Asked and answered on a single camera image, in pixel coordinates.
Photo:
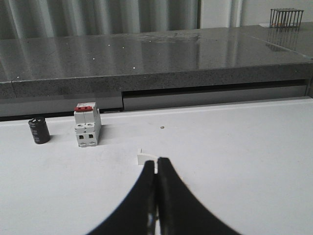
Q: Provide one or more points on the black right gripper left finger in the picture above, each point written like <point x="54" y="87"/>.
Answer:
<point x="136" y="214"/>

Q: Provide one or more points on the dark wire rack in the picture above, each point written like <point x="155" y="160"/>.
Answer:
<point x="285" y="18"/>

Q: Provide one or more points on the white half pipe clamp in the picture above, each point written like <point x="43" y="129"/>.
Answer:
<point x="142" y="157"/>

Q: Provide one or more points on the white red circuit breaker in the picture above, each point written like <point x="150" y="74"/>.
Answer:
<point x="87" y="124"/>

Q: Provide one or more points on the black cylindrical capacitor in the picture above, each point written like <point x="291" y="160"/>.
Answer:
<point x="39" y="130"/>

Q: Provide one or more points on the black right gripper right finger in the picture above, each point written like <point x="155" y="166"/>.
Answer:
<point x="180" y="212"/>

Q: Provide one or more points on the grey stone countertop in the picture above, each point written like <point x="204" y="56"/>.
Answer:
<point x="52" y="75"/>

